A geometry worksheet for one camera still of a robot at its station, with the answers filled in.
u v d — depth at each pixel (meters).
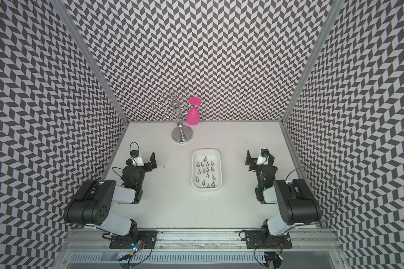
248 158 0.86
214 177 0.91
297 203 0.45
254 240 0.73
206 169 0.95
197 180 0.91
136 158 0.77
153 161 0.85
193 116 0.99
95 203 0.45
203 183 0.90
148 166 0.81
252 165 0.80
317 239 0.76
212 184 0.89
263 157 0.75
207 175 0.92
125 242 0.67
